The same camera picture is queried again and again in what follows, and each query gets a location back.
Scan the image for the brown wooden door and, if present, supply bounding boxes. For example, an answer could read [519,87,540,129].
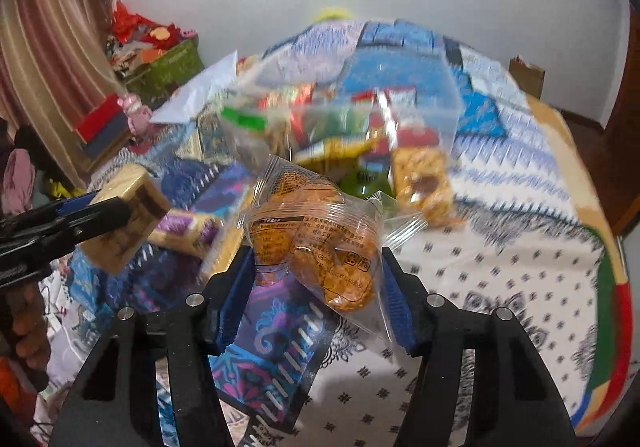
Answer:
[605,7,639,235]

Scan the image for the beige cracker pack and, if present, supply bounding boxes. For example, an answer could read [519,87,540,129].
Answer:
[80,164,171,275]

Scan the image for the patchwork patterned bed cover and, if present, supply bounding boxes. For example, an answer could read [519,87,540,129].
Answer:
[50,20,632,446]

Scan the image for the left hand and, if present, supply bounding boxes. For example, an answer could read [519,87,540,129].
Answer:
[6,283,51,371]

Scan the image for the green zip snack bag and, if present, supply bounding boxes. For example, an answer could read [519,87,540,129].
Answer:
[220,107,295,173]

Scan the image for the long brown wafer pack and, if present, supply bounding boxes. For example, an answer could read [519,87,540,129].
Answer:
[148,208,224,259]

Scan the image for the puffed rice snack pack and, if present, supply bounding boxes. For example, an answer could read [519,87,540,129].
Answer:
[390,147,454,226]

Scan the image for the pink rabbit toy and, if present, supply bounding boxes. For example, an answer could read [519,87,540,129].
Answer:
[117,92,153,136]

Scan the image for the red box on shelf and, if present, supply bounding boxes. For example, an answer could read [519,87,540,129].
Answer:
[75,94,128,159]

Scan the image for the clear orange snack packet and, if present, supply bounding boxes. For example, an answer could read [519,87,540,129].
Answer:
[242,155,427,349]

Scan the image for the yellow curved cushion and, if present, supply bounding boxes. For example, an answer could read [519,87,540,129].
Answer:
[314,7,354,23]

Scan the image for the white plastic bag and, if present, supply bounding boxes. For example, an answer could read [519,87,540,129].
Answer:
[150,51,238,124]

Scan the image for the striped brown curtain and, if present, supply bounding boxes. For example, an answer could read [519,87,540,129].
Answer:
[1,0,125,187]

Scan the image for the clear plastic storage bin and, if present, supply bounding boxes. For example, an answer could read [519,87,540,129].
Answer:
[221,46,463,181]

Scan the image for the cardboard box on floor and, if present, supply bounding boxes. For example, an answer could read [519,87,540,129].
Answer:
[509,56,546,100]

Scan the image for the yellow snack packet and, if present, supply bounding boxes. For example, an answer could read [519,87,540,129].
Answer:
[292,136,383,165]

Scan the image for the green storage box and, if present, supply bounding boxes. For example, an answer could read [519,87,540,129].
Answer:
[124,38,204,110]

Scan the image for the orange red snack packet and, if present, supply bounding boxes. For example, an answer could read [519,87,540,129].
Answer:
[257,83,314,158]

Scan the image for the red snack bag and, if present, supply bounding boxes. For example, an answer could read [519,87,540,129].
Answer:
[352,86,440,149]

